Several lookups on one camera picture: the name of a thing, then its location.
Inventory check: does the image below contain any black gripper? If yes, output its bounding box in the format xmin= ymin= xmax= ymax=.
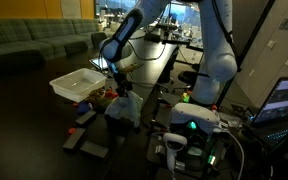
xmin=111 ymin=70 xmax=134 ymax=98

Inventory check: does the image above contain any red ball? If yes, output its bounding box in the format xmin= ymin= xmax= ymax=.
xmin=104 ymin=89 xmax=116 ymax=99

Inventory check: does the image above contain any white terry cloth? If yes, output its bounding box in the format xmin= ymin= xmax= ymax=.
xmin=104 ymin=91 xmax=145 ymax=128

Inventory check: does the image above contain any blue block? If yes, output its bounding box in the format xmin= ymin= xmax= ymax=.
xmin=76 ymin=101 xmax=93 ymax=116

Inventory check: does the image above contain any grey rectangular block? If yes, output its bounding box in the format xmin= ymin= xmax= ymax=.
xmin=62 ymin=127 xmax=86 ymax=152
xmin=80 ymin=140 xmax=110 ymax=159
xmin=74 ymin=109 xmax=98 ymax=127

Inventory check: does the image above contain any tablet with lit screen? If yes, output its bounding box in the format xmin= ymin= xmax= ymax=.
xmin=88 ymin=56 xmax=111 ymax=71

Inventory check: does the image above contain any clear plastic bin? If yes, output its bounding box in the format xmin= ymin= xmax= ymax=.
xmin=48 ymin=67 xmax=108 ymax=103

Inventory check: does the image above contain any green yellow small object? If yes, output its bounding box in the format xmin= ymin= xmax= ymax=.
xmin=180 ymin=92 xmax=191 ymax=104

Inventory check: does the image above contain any white VR controller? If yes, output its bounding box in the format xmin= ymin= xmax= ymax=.
xmin=162 ymin=132 xmax=189 ymax=175

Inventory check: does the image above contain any green plaid sofa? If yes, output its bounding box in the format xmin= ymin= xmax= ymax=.
xmin=0 ymin=17 xmax=118 ymax=78

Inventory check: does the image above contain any open laptop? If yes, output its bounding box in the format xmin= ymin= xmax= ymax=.
xmin=249 ymin=76 xmax=288 ymax=128

